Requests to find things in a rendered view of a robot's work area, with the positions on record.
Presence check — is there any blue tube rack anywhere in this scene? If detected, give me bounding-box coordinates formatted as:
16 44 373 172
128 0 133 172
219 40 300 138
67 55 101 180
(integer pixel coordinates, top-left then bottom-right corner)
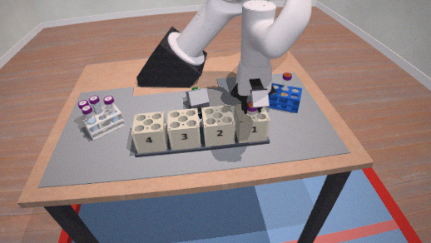
268 83 302 113

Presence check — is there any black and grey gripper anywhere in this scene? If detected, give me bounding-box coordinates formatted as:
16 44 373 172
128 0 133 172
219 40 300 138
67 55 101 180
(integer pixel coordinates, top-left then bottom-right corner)
230 61 275 114

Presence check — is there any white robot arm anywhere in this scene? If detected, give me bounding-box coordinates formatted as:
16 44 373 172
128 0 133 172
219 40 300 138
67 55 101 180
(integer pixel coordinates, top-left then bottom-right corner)
168 0 312 108

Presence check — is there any beige bucket adapter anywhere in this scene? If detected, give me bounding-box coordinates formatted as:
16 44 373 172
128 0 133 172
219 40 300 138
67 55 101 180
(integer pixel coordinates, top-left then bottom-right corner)
131 112 167 154
201 105 235 147
234 104 270 143
167 108 201 151

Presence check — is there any white tube rack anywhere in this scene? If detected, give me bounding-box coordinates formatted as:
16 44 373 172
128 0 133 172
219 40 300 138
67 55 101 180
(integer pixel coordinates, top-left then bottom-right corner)
81 106 125 141

